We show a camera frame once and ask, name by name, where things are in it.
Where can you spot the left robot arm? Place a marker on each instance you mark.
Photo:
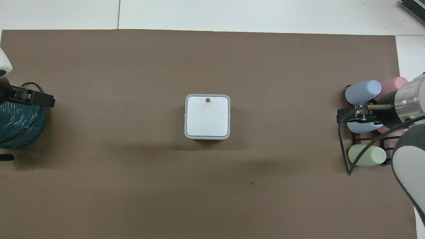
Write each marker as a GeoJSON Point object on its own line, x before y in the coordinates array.
{"type": "Point", "coordinates": [4, 63]}

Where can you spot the pink cup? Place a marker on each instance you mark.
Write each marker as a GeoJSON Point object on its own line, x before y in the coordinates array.
{"type": "Point", "coordinates": [391, 84]}

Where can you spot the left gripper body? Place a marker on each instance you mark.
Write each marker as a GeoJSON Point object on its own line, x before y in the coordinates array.
{"type": "Point", "coordinates": [4, 90]}

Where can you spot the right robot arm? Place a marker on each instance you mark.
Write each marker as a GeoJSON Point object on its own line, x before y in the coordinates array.
{"type": "Point", "coordinates": [411, 162]}

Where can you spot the dark brown cup rack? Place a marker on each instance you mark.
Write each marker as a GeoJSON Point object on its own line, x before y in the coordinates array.
{"type": "Point", "coordinates": [387, 141]}

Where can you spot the light green cup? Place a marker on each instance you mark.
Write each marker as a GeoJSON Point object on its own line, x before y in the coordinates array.
{"type": "Point", "coordinates": [368, 156]}

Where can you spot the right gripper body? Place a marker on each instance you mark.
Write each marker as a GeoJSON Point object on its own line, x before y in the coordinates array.
{"type": "Point", "coordinates": [386, 111]}

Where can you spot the teal woven basket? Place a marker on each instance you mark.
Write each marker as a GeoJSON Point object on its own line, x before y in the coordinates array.
{"type": "Point", "coordinates": [20, 124]}

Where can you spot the black stand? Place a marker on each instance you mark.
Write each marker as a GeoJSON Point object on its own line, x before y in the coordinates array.
{"type": "Point", "coordinates": [6, 158]}

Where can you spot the blue cup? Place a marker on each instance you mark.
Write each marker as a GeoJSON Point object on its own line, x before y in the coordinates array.
{"type": "Point", "coordinates": [362, 127]}
{"type": "Point", "coordinates": [362, 92]}

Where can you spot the white square trash can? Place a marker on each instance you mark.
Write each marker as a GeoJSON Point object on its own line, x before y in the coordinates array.
{"type": "Point", "coordinates": [207, 118]}

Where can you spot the dark ribbed box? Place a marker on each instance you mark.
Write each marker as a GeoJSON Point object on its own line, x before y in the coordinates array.
{"type": "Point", "coordinates": [415, 6]}

